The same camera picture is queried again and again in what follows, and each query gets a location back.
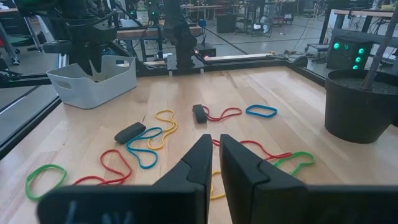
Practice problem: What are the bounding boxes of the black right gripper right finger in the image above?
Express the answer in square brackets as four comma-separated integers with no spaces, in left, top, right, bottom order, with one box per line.
[219,134,398,224]

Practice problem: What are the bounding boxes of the yellow rubber band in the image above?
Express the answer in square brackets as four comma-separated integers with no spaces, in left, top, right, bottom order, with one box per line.
[210,169,227,201]
[147,109,178,151]

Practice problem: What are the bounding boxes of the red rubber band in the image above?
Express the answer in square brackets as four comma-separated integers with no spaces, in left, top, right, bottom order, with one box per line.
[201,105,243,123]
[212,139,294,161]
[72,148,133,187]

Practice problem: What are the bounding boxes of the green rubber band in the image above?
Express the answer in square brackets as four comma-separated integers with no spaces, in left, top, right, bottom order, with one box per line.
[25,164,68,202]
[272,151,316,177]

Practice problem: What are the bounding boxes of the small black power box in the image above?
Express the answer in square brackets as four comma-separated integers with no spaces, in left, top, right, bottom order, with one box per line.
[194,43,217,58]

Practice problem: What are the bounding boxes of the black computer green lights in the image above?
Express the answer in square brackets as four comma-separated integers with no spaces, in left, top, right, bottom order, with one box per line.
[325,29,374,71]

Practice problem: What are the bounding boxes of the black floor box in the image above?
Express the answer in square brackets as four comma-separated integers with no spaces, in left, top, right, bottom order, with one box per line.
[216,13,238,34]

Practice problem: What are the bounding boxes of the grey plastic bin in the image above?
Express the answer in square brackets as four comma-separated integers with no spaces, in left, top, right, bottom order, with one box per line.
[46,55,138,110]

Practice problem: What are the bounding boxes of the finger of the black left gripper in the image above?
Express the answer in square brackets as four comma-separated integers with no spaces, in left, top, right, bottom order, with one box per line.
[91,50,103,75]
[76,52,93,77]

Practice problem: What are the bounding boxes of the green potted plant black pot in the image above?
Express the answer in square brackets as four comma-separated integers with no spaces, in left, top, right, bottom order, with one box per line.
[324,6,398,145]

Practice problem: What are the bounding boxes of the wooden desk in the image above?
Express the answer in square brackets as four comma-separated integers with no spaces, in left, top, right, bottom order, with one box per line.
[320,7,398,44]

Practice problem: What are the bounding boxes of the blue rubber band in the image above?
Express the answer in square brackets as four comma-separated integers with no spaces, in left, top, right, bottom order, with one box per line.
[245,104,279,119]
[126,126,164,170]

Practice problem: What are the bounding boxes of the wooden workbench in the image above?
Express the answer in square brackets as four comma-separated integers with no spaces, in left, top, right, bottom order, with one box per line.
[116,26,203,41]

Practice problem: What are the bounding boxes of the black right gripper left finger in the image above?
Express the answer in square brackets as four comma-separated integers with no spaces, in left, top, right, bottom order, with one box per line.
[36,134,214,224]

